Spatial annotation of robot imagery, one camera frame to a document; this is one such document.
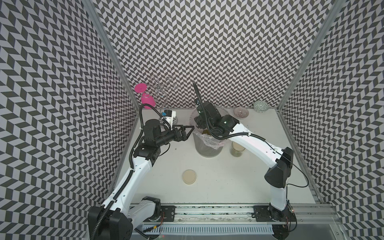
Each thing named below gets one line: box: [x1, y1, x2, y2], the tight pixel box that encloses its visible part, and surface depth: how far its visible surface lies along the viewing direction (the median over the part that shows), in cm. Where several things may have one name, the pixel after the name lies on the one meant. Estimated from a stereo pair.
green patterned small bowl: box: [253, 100, 269, 113], surface depth 118 cm
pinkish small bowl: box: [233, 106, 250, 119], surface depth 114 cm
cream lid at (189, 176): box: [182, 169, 197, 185], surface depth 88 cm
